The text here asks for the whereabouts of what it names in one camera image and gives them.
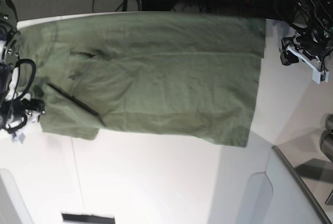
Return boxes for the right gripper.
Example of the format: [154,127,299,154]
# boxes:
[3,99,45,139]

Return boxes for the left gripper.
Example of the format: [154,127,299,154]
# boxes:
[279,33,332,71]

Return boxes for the green t-shirt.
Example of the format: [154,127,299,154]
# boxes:
[20,12,265,147]

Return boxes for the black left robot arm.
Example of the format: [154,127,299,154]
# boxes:
[274,0,332,75]

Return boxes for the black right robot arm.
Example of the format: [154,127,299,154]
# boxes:
[1,0,45,143]

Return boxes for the grey metal cylinder stand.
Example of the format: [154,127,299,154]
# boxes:
[319,114,333,162]

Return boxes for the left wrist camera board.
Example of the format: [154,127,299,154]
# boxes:
[312,69,329,84]

